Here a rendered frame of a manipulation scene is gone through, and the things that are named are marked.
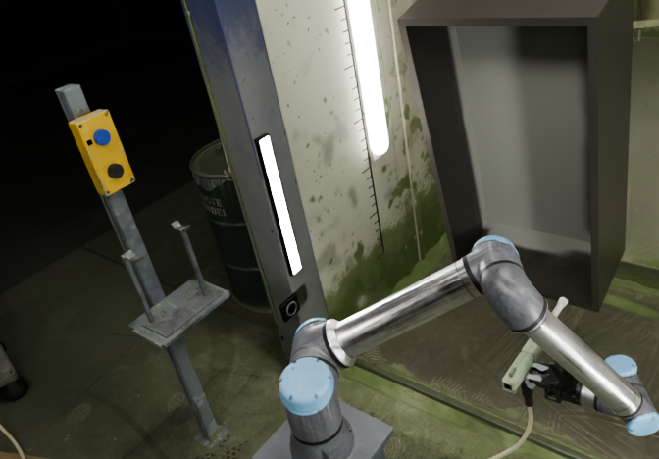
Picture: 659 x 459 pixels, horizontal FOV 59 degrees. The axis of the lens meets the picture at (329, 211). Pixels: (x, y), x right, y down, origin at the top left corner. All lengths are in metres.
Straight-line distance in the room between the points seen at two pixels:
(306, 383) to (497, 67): 1.35
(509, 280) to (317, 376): 0.57
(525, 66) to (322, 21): 0.80
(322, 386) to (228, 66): 1.13
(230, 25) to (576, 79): 1.20
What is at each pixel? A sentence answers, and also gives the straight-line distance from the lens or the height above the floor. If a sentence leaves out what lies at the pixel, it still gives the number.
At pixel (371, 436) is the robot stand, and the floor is 0.64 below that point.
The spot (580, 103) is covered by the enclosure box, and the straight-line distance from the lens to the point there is 2.28.
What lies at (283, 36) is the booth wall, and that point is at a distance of 2.27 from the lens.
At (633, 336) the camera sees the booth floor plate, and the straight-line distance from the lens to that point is 3.01.
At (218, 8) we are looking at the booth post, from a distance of 2.06.
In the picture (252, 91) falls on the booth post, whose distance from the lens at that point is 2.16.
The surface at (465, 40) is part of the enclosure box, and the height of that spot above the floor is 1.45.
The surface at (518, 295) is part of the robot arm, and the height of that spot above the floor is 1.11.
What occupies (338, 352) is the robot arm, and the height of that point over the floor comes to 0.88.
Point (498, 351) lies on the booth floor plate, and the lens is 2.87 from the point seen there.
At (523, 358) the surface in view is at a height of 0.56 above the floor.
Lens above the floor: 2.05
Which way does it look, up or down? 29 degrees down
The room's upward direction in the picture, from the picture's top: 12 degrees counter-clockwise
